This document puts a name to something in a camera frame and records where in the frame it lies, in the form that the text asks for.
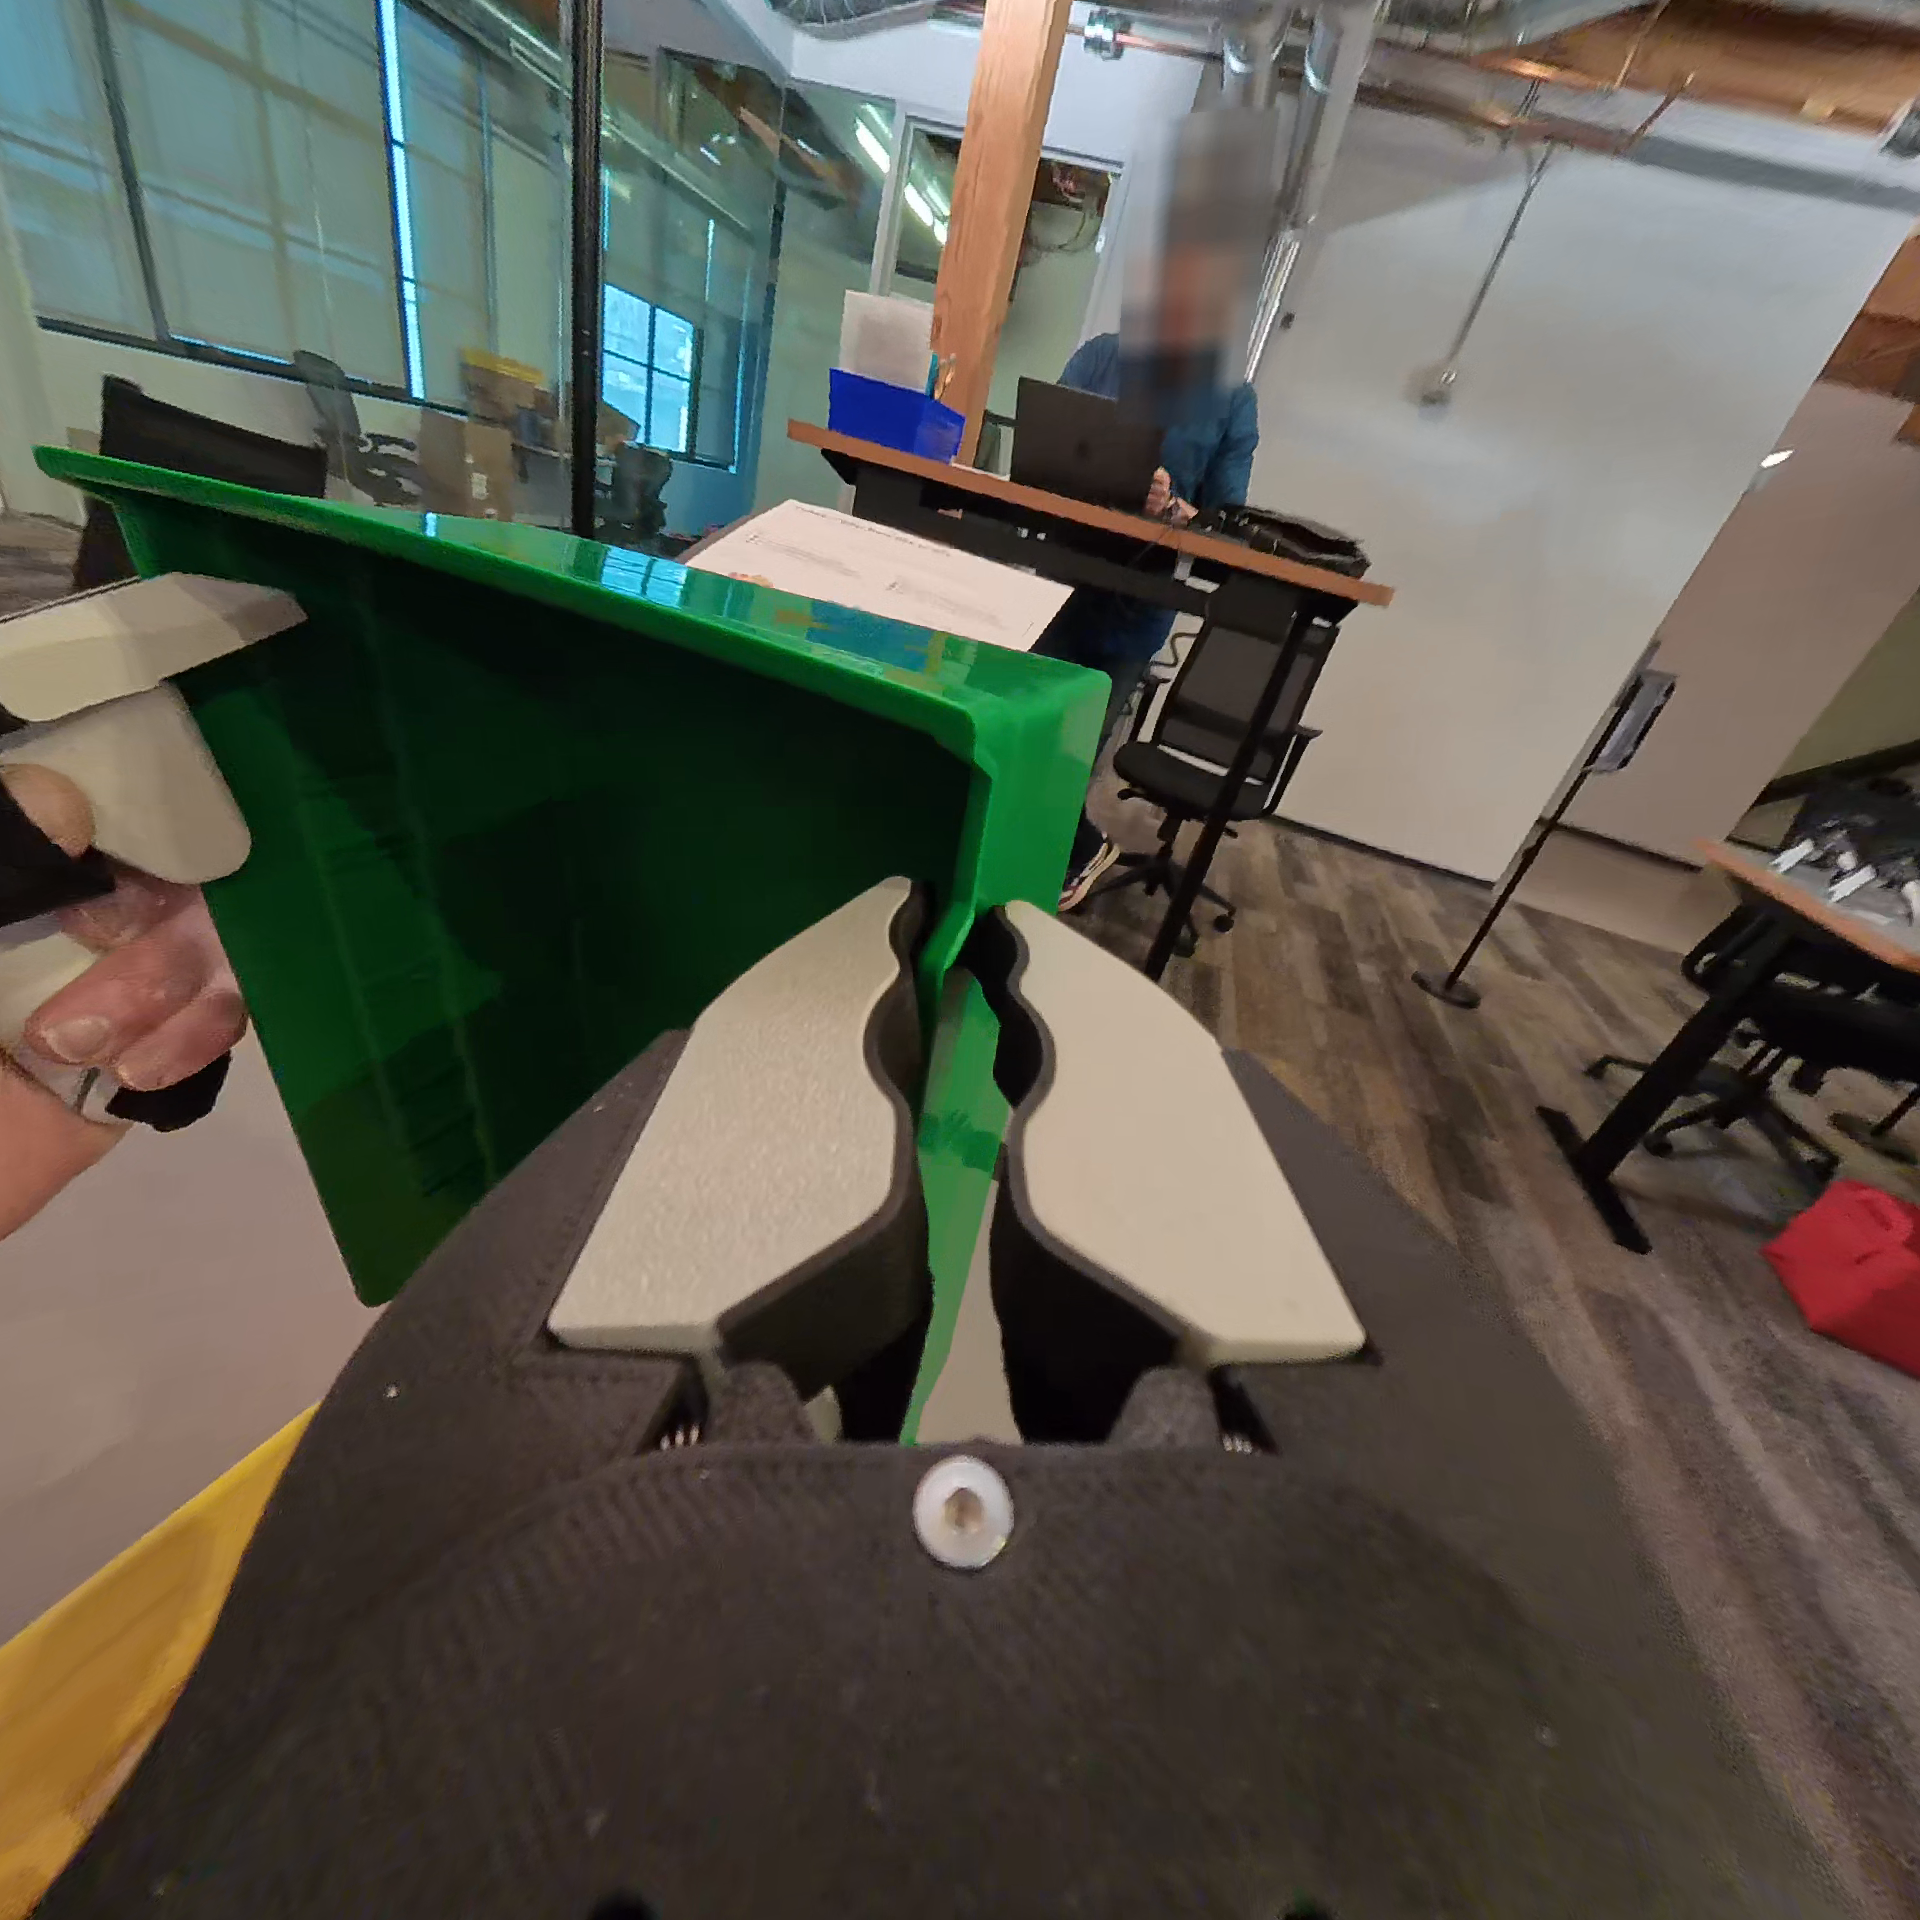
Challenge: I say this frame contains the red bag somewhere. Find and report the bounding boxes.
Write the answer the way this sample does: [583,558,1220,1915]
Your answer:
[1759,1180,1920,1376]

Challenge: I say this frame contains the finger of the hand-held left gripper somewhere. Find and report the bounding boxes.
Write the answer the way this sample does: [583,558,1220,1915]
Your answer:
[0,574,308,725]

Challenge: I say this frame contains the black bag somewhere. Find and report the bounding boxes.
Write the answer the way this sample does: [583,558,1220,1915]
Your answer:
[1217,505,1371,586]

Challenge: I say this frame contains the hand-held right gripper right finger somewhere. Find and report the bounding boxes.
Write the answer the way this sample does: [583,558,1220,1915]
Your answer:
[967,901,1368,1444]

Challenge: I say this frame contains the green plastic box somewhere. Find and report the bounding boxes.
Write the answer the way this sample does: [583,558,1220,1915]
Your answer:
[32,446,1112,1443]

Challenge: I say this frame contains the wooden desk with black legs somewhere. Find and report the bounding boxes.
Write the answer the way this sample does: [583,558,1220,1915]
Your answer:
[1543,837,1920,1257]

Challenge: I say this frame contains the black mesh office chair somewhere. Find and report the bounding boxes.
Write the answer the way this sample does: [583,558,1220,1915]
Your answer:
[1110,577,1339,963]

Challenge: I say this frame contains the wooden post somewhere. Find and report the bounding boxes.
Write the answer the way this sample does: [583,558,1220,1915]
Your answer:
[931,0,1077,432]

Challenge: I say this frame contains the person's left hand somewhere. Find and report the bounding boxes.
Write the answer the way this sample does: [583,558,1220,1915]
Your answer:
[0,766,249,1243]

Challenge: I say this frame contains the cardboard boxes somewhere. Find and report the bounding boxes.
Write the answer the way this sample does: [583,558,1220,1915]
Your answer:
[416,348,606,522]

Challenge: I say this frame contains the white box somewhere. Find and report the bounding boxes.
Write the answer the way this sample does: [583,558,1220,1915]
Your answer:
[839,289,942,378]

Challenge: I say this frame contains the black stanchion pole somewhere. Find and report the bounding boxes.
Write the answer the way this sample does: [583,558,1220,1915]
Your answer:
[1414,673,1677,1011]

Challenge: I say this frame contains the white paper sheet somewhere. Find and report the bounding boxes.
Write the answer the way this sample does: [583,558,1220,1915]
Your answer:
[680,498,1077,657]

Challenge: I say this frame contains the blue bin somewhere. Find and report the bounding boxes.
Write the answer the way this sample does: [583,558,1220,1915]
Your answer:
[825,366,968,465]

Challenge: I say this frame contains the wooden standing desk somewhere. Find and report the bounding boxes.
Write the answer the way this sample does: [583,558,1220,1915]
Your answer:
[787,416,1396,980]

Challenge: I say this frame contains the black chair back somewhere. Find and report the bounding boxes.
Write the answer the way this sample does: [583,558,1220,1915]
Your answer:
[71,374,328,590]

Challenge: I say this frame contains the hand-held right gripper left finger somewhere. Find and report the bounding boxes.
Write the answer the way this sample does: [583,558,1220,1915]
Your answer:
[547,877,934,1434]

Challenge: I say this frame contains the yellow plastic box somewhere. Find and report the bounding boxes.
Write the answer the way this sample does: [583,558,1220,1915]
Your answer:
[0,1401,319,1920]

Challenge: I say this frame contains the black laptop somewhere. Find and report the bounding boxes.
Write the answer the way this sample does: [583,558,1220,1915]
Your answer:
[1014,374,1167,513]

